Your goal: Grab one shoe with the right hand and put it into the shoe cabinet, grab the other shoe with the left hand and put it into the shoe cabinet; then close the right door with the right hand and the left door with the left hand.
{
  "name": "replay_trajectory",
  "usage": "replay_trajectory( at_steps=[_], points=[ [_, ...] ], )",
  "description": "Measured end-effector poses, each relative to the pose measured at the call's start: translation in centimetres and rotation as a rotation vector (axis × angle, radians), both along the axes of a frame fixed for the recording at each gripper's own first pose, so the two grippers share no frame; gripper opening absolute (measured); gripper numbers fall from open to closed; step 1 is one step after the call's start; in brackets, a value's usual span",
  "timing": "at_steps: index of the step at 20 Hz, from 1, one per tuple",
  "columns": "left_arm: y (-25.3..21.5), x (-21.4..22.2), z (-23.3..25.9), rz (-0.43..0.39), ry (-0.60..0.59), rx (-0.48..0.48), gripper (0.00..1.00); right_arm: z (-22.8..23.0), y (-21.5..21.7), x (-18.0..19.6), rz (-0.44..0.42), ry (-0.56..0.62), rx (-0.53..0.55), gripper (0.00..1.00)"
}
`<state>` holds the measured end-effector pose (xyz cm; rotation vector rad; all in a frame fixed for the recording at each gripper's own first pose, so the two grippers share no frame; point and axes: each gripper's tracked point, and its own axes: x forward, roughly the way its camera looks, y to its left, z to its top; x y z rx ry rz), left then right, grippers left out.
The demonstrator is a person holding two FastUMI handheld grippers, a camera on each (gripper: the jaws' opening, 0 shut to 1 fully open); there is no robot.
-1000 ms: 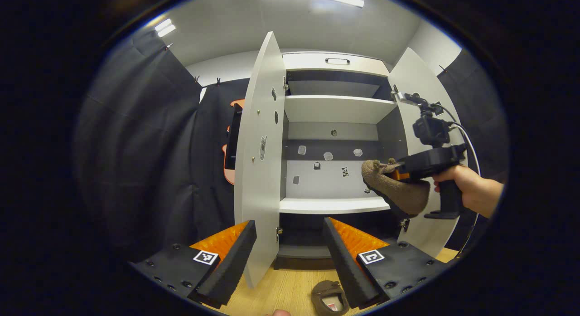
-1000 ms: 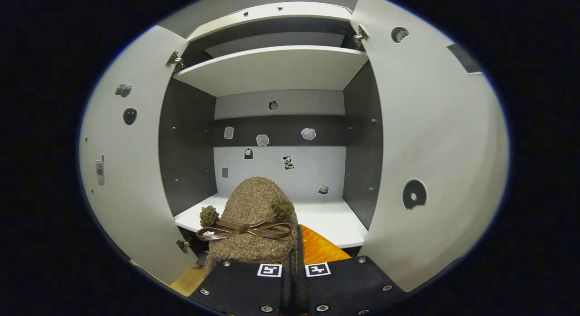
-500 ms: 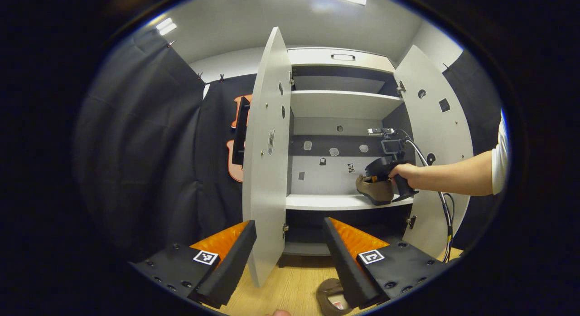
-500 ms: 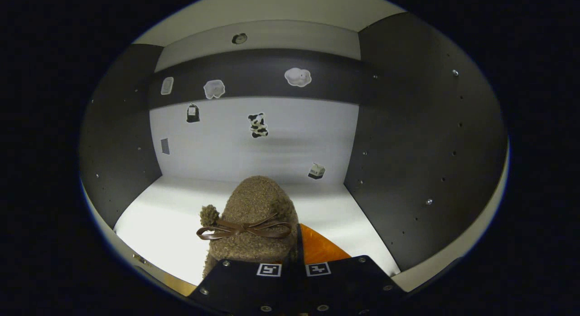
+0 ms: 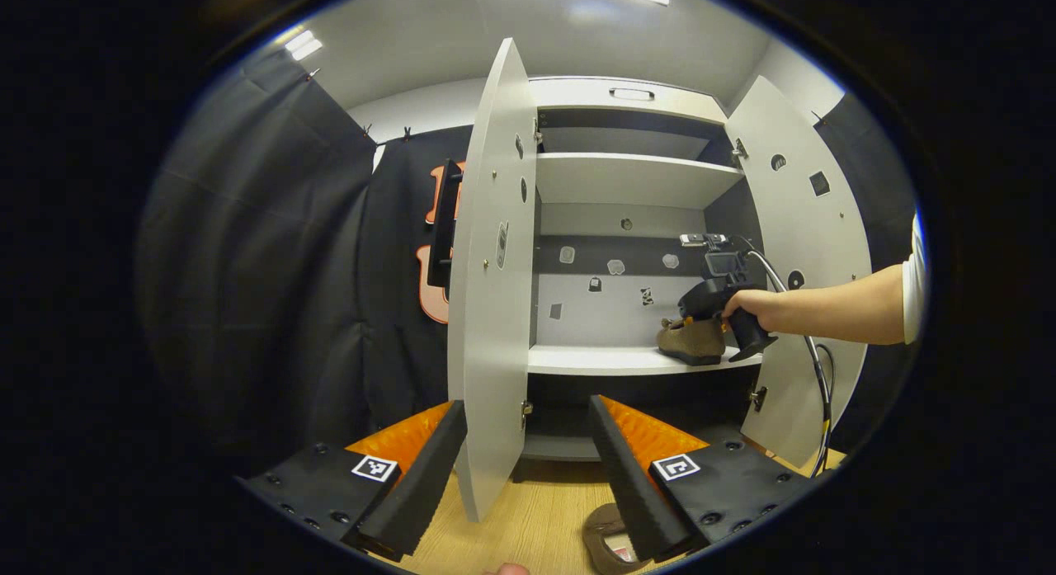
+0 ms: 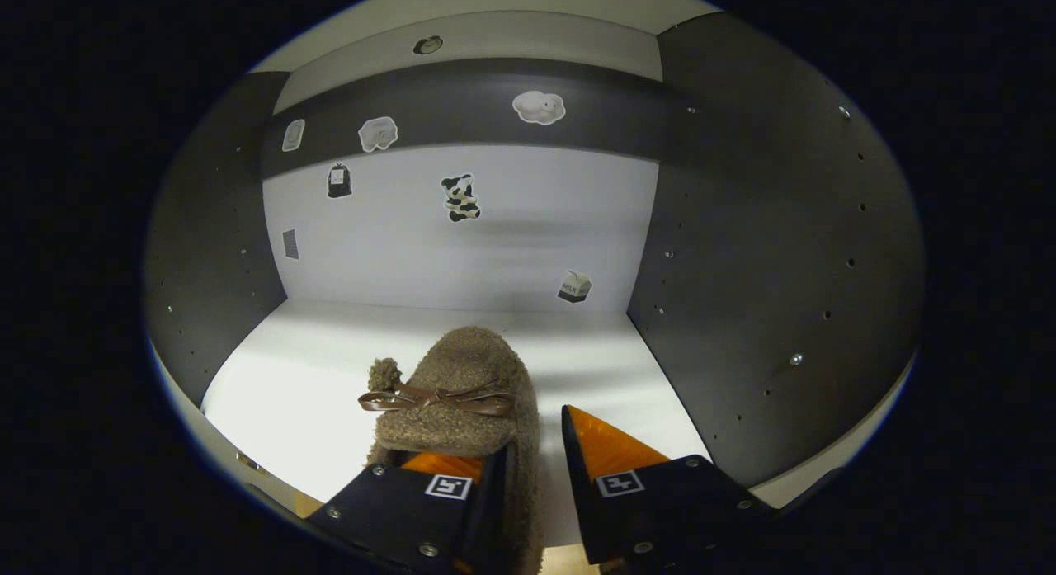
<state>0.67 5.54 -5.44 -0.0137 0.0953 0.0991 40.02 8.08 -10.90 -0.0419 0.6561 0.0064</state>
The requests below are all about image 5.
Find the brown fuzzy shoe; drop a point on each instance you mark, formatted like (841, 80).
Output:
(602, 530)
(689, 340)

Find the ceiling light strip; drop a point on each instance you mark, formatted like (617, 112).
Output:
(304, 44)

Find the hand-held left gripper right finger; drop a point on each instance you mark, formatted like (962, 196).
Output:
(627, 484)

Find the black backdrop cloth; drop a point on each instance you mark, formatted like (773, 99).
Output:
(247, 270)

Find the white shirt sleeve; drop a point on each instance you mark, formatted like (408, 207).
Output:
(914, 286)

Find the white cabinet drawer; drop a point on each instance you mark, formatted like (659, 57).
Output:
(577, 92)

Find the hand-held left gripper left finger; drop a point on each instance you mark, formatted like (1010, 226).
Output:
(421, 492)

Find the white cabinet door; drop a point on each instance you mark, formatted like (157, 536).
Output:
(813, 228)
(487, 352)

